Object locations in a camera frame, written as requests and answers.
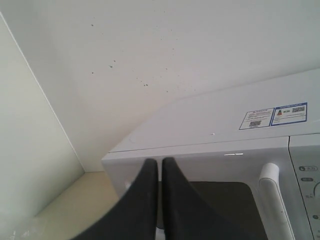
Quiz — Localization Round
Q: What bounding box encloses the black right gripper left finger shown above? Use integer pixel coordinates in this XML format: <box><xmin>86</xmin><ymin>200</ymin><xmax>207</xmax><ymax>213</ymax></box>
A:
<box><xmin>74</xmin><ymin>158</ymin><xmax>158</xmax><ymax>240</ymax></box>

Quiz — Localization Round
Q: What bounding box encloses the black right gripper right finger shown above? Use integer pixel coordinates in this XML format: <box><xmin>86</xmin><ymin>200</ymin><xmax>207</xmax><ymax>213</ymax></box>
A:
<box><xmin>161</xmin><ymin>157</ymin><xmax>268</xmax><ymax>240</ymax></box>

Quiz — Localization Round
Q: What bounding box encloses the microwave door with black window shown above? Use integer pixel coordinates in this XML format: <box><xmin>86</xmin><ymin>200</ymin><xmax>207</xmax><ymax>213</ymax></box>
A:
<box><xmin>102</xmin><ymin>143</ymin><xmax>298</xmax><ymax>240</ymax></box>

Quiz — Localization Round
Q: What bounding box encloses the white microwave oven body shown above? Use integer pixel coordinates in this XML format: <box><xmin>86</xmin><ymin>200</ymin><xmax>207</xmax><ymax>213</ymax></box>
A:
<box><xmin>101</xmin><ymin>69</ymin><xmax>320</xmax><ymax>240</ymax></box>

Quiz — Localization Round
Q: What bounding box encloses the upper white control knob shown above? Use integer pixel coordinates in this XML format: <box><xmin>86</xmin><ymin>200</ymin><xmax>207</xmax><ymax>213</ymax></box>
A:
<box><xmin>313</xmin><ymin>182</ymin><xmax>320</xmax><ymax>200</ymax></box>

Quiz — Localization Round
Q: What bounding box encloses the blue white label sticker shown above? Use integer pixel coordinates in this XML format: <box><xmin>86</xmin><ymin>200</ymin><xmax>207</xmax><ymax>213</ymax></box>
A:
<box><xmin>239</xmin><ymin>102</ymin><xmax>308</xmax><ymax>130</ymax></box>

